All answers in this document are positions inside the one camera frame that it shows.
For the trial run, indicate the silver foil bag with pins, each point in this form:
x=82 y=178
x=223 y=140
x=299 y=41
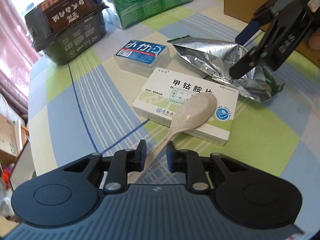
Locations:
x=215 y=58

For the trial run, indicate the light green carton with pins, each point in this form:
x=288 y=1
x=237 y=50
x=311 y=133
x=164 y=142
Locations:
x=125 y=13

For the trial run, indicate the open cardboard carton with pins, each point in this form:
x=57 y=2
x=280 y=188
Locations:
x=13 y=137

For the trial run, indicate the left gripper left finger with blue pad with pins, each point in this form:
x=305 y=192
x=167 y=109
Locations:
x=120 y=165

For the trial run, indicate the beige plastic spoon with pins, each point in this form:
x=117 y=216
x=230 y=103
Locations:
x=191 y=115

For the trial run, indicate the black noodle bowl pack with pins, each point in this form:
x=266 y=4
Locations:
x=64 y=29

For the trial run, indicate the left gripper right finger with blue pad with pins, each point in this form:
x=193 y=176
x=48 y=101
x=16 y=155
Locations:
x=192 y=165

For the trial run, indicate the person's right hand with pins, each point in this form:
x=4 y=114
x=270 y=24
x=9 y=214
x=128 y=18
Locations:
x=314 y=41

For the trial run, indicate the pink curtain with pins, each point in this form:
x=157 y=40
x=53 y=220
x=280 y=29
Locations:
x=17 y=58

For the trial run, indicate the clear plastic floss box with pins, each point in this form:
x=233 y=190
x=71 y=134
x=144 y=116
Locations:
x=141 y=58

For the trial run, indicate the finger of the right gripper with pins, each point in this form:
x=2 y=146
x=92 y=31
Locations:
x=262 y=16
x=271 y=52

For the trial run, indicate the open white gift box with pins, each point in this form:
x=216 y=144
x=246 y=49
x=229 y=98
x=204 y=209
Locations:
x=24 y=168

